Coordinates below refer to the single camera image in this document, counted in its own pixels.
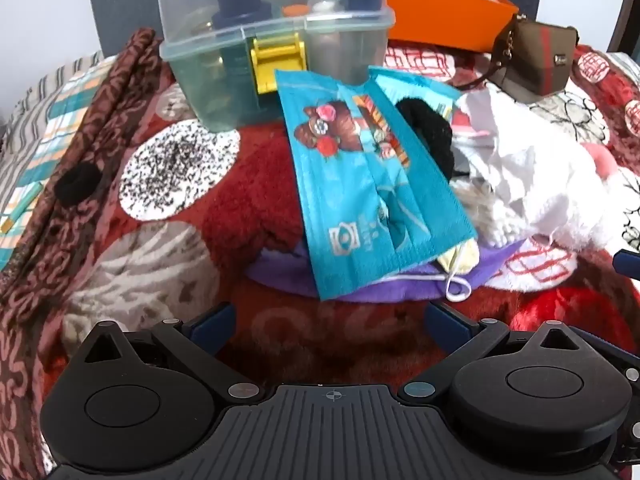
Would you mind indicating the teal wipes packet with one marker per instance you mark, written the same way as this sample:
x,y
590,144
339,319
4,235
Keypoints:
x,y
340,200

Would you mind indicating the clear plastic box yellow latch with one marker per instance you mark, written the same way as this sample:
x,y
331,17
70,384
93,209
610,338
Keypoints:
x,y
210,70

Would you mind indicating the brown patterned cloth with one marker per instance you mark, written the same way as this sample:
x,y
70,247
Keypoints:
x,y
100,125

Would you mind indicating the large black fuzzy scrunchie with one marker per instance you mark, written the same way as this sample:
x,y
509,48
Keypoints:
x,y
430,130

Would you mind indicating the dark grey headboard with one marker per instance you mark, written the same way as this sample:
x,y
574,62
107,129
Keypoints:
x,y
120,0

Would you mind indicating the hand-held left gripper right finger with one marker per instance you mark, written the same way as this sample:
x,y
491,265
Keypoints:
x,y
445,317

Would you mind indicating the small black scrunchie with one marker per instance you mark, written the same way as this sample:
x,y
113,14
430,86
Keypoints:
x,y
77,185

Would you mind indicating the red floral blanket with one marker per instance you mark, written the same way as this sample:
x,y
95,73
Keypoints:
x,y
240,195

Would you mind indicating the white cloth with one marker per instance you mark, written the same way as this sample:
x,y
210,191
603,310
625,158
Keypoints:
x,y
505,155

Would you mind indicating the dark wooden bedpost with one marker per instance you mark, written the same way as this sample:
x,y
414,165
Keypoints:
x,y
625,15

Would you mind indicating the orange cardboard box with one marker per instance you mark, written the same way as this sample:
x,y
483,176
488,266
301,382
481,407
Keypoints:
x,y
440,15

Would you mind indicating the white plush toy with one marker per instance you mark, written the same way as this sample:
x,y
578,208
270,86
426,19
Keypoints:
x,y
565,210

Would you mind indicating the purple fleece cloth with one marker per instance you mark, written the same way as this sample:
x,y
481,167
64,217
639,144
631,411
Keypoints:
x,y
285,272

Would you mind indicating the brown pouch with red stripe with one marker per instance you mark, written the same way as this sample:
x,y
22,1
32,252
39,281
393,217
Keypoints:
x,y
537,60

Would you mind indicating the pale yellow face mask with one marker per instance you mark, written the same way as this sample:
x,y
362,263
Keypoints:
x,y
457,257

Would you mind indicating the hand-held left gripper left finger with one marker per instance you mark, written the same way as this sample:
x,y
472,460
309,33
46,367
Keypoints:
x,y
216,322

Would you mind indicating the striped bedsheet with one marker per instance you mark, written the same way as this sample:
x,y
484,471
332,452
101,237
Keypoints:
x,y
35,125

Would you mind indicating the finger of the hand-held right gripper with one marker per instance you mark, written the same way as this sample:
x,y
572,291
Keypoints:
x,y
629,262
631,360

